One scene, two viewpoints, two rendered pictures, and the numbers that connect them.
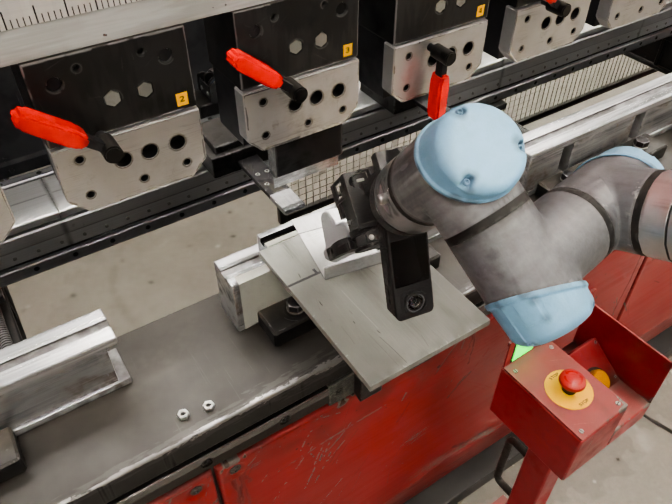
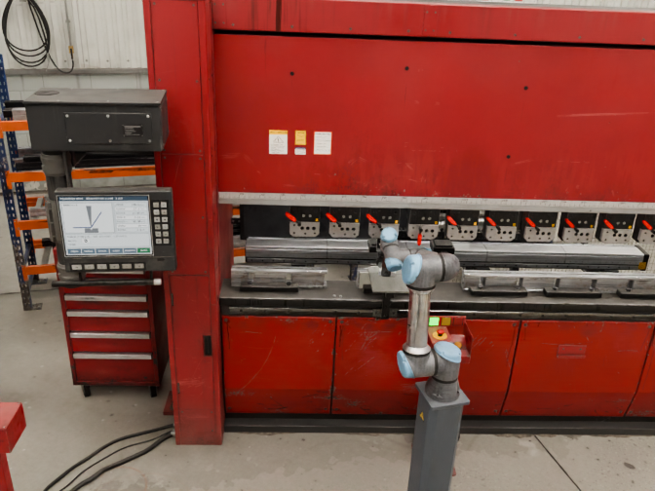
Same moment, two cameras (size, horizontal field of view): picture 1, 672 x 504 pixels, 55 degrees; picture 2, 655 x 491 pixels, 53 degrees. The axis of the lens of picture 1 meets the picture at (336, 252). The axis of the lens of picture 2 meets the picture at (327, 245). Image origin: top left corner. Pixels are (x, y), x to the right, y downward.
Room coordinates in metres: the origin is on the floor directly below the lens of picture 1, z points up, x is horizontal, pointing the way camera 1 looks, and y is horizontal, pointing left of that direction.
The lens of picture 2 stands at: (-2.10, -1.23, 2.51)
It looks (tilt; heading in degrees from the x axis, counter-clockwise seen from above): 25 degrees down; 30
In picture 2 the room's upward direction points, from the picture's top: 2 degrees clockwise
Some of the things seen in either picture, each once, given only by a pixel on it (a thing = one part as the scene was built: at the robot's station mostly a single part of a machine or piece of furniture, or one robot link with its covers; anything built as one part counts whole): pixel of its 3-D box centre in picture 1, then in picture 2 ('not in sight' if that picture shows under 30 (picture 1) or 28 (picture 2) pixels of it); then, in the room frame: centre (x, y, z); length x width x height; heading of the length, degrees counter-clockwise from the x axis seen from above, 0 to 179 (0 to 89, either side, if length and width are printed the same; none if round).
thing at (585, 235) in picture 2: not in sight; (576, 224); (1.23, -0.78, 1.26); 0.15 x 0.09 x 0.17; 123
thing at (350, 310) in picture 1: (368, 286); (387, 279); (0.57, -0.04, 1.00); 0.26 x 0.18 x 0.01; 33
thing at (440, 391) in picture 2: not in sight; (443, 382); (0.16, -0.53, 0.82); 0.15 x 0.15 x 0.10
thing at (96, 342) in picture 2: not in sight; (120, 309); (0.17, 1.49, 0.50); 0.50 x 0.50 x 1.00; 33
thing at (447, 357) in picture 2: not in sight; (444, 359); (0.15, -0.52, 0.94); 0.13 x 0.12 x 0.14; 133
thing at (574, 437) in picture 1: (578, 382); (447, 339); (0.60, -0.39, 0.75); 0.20 x 0.16 x 0.18; 125
